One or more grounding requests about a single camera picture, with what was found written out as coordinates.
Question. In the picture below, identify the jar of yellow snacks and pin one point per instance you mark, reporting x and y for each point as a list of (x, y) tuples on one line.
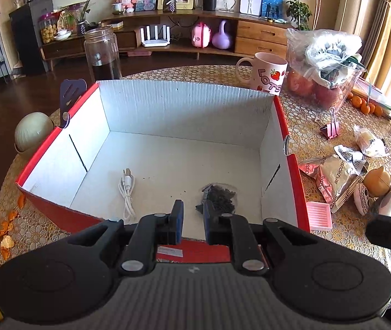
[(48, 26)]

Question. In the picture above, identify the gold snack packet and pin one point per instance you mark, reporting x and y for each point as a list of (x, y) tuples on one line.
[(334, 176)]

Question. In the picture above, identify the orange tangerine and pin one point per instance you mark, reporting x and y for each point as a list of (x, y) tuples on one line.
[(356, 101), (378, 111), (365, 109), (371, 108)]

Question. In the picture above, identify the orange bear shaped case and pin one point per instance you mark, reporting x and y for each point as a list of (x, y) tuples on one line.
[(378, 182)]

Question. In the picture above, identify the pink binder clip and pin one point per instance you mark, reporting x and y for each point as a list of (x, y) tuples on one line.
[(330, 130)]

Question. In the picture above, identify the purple gourd vase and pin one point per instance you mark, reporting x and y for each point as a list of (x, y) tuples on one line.
[(222, 40)]

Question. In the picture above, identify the blue picture canvas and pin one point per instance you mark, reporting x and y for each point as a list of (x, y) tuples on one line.
[(272, 9)]

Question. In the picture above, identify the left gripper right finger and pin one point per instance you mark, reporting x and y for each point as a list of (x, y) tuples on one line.
[(216, 225)]

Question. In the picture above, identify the wooden tv cabinet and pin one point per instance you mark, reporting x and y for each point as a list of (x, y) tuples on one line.
[(250, 34)]

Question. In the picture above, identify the glass jar with dark liquid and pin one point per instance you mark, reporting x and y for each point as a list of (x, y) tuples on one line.
[(102, 54)]

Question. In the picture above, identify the cartoon face plush pouch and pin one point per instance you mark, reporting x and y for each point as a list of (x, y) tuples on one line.
[(362, 199)]

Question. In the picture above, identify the pink striped sticky notepad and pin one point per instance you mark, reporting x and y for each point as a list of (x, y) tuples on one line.
[(319, 216)]

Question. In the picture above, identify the bag of dark tea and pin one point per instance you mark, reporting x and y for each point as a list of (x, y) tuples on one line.
[(222, 196)]

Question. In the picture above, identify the white wifi router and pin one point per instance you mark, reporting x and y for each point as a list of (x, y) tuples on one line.
[(154, 36)]

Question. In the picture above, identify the silver foil sachet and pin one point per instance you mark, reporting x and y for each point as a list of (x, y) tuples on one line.
[(353, 157)]

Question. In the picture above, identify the red cardboard box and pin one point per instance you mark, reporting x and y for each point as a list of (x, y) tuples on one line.
[(175, 138)]

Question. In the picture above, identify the pink strawberry mug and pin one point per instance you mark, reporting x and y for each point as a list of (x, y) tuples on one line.
[(267, 74)]

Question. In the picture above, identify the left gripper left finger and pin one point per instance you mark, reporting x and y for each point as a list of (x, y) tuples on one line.
[(172, 229)]

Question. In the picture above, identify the clear bag of candy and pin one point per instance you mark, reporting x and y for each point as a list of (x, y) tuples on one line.
[(370, 145)]

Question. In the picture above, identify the plastic bag of apples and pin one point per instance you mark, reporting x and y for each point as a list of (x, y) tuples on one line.
[(323, 66)]

